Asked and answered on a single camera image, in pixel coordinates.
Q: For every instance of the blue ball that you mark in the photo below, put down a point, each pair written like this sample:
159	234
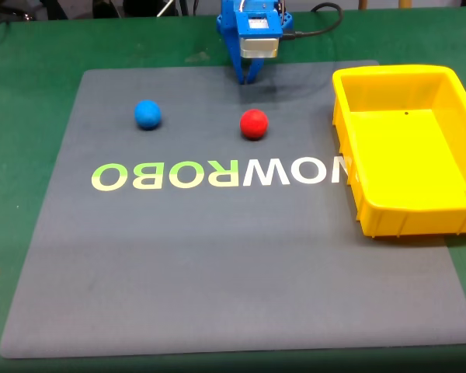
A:
147	114

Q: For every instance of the grey mat with lettering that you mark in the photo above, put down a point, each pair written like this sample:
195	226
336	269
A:
233	252

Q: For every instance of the wooden furniture leg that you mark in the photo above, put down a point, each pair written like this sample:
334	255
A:
362	4
403	4

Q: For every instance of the yellow plastic bin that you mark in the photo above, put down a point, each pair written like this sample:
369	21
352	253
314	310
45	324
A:
407	155

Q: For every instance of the white rod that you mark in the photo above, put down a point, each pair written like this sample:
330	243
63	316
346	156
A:
165	8

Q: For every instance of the red ball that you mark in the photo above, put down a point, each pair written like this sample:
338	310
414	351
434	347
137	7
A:
254	124

